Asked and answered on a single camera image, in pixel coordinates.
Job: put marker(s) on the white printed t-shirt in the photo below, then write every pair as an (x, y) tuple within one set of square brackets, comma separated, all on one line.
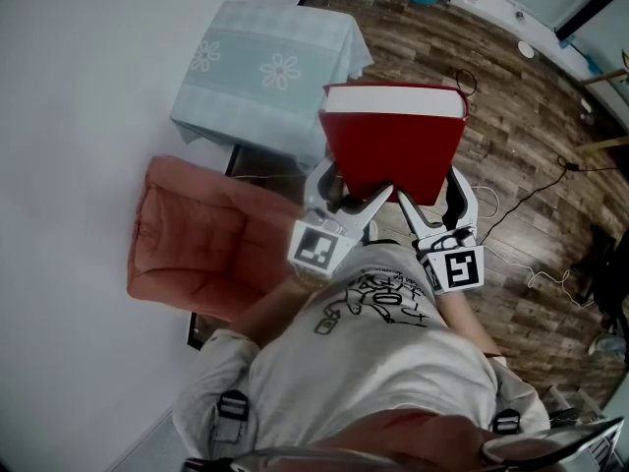
[(368, 376)]

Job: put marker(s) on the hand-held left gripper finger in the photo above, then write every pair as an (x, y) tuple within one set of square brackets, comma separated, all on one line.
[(366, 214), (312, 190)]

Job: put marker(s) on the light blue floral tablecloth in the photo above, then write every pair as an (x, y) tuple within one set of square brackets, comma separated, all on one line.
[(255, 42)]

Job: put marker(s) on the white round disc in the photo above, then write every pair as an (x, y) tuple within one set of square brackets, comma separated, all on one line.
[(527, 48)]

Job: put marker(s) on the pink cushioned armchair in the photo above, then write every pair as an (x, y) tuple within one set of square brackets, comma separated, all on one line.
[(196, 244)]

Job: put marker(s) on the black floor stand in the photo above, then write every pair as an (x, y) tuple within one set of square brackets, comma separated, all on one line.
[(604, 273)]

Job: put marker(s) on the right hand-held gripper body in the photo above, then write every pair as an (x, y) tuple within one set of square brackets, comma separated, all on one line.
[(457, 266)]

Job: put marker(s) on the table with light blue cloth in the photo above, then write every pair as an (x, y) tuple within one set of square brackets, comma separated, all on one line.
[(275, 116)]

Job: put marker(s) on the person's right forearm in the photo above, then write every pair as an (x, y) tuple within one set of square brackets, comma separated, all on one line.
[(467, 322)]

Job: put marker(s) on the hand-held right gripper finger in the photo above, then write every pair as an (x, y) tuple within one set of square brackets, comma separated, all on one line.
[(420, 226), (469, 204)]

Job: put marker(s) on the person's left forearm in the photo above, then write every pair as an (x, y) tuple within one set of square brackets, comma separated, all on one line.
[(275, 312)]

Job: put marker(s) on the white window ledge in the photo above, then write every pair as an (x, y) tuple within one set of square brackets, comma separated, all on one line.
[(496, 13)]

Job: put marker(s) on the red book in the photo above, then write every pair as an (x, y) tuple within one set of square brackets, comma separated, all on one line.
[(393, 155)]

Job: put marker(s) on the person's white shoe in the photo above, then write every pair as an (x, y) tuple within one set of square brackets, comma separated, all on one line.
[(373, 230)]

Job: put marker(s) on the person's eyeglasses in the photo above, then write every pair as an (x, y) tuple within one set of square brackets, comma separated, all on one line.
[(565, 443)]

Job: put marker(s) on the person's face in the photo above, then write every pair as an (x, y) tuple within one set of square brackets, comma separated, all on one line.
[(408, 440)]

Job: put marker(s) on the wooden stick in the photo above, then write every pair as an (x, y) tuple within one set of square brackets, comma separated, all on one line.
[(604, 144)]

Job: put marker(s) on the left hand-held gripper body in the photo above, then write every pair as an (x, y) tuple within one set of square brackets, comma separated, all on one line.
[(314, 249)]

